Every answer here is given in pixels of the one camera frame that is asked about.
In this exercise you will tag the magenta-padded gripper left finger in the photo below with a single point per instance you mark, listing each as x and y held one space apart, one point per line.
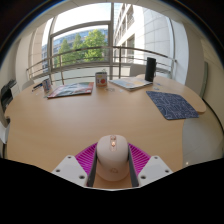
68 168

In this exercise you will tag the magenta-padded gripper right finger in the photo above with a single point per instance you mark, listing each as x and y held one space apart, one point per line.
156 168

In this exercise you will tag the beige computer mouse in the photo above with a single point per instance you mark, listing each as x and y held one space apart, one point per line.
112 158

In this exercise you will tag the blue patterned mouse pad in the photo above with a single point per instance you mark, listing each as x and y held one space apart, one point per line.
171 105

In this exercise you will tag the red cover magazine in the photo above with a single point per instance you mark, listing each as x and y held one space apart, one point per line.
70 89

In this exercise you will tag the small printed cup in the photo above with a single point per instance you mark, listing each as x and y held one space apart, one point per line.
46 86

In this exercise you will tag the light blue cover magazine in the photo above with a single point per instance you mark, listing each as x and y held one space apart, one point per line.
130 83

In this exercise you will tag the white printed mug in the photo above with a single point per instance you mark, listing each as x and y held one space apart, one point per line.
101 80

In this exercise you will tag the black and white printer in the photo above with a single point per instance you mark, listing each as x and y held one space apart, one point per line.
7 93

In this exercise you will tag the black drink bottle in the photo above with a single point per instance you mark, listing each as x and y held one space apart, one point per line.
150 69

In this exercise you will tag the white chair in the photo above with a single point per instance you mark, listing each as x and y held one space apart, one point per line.
136 70

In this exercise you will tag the dark door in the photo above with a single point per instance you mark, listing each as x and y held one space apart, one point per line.
203 80

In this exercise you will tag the metal balcony railing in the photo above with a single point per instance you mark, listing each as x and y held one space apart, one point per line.
83 50

